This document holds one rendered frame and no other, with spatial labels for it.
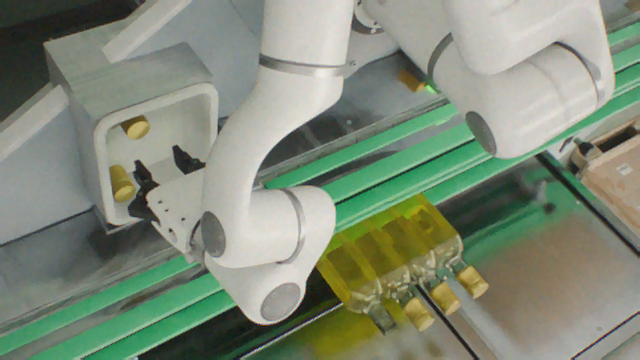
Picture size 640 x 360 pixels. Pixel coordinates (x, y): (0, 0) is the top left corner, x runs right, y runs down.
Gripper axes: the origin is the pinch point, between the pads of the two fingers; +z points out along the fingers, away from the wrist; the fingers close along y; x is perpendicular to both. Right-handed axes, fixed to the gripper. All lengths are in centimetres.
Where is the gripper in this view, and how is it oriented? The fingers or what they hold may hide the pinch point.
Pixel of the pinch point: (163, 168)
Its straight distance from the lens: 100.3
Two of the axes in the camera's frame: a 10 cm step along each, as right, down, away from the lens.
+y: 8.2, -3.7, 4.4
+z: -5.7, -5.0, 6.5
